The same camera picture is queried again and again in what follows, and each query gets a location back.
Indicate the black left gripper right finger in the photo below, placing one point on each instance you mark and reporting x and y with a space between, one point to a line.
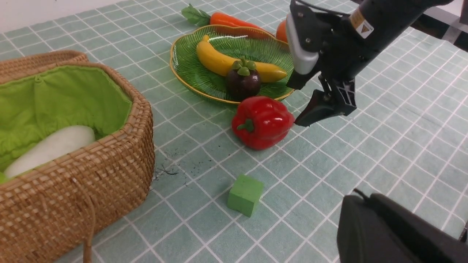
427 243

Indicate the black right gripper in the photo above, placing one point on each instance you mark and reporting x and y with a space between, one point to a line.
338 48

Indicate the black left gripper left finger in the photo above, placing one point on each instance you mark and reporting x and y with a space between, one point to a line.
375 229

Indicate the red bell pepper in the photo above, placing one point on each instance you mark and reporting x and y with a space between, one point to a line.
261 122

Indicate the orange persimmon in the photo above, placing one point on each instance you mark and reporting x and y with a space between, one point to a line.
281 32

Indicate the dark purple mangosteen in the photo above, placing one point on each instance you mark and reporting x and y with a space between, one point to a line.
243 80

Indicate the yellow banana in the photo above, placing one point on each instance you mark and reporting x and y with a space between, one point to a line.
218 53

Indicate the white radish with leaves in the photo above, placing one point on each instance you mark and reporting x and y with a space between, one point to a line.
60 143

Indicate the light green chayote gourd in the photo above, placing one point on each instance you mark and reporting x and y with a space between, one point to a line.
3 178

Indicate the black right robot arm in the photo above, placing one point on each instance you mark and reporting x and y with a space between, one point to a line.
375 24

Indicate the green glass leaf plate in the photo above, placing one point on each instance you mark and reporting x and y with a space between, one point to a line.
190 72

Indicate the green foam cube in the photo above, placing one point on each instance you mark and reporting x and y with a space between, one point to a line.
245 194

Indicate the green checkered tablecloth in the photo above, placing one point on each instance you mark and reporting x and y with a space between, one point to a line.
407 139

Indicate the orange carrot with leaves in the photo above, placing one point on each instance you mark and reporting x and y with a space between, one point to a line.
223 23

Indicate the woven wicker basket green lining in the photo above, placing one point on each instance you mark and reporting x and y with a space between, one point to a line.
51 210

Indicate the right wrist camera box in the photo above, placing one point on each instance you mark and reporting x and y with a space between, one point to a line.
304 36

